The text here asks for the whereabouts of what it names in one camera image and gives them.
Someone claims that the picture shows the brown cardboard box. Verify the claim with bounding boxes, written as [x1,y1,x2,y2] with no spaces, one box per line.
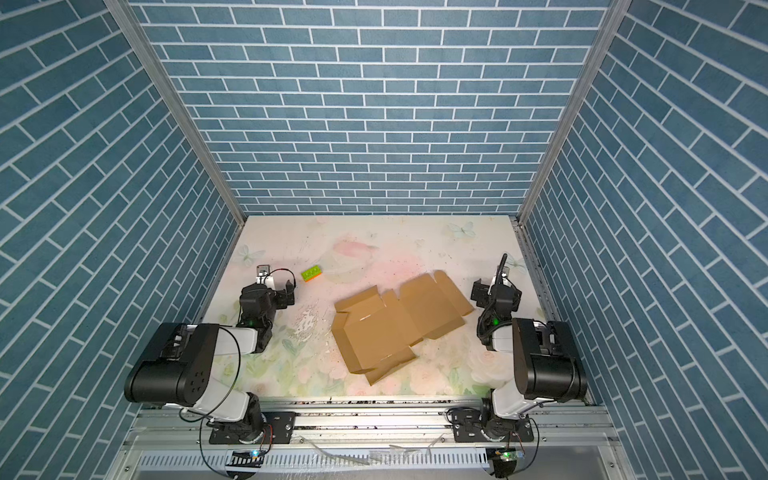
[331,270,474,385]

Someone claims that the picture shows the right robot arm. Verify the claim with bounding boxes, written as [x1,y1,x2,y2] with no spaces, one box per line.
[470,278,588,442]

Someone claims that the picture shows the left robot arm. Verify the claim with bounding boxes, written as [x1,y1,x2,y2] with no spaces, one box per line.
[124,273,296,450]

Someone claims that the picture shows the green orange toy brick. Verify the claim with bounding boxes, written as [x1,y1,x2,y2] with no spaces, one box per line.
[301,265,322,282]

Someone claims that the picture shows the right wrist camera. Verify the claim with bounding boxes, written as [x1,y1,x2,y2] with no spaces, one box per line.
[493,253,509,285]

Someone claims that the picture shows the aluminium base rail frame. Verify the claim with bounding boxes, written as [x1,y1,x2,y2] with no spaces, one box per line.
[108,396,633,479]

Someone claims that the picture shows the white slotted cable duct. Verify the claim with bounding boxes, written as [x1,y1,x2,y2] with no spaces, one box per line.
[138,448,490,473]

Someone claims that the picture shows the right corner aluminium post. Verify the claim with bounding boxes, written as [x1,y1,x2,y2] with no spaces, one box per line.
[517,0,631,226]

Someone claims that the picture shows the corner aluminium post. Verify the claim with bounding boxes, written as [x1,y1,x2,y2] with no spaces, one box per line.
[517,0,631,226]
[104,0,246,227]

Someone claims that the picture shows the left corner aluminium post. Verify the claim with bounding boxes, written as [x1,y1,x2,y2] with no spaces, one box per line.
[104,0,246,227]

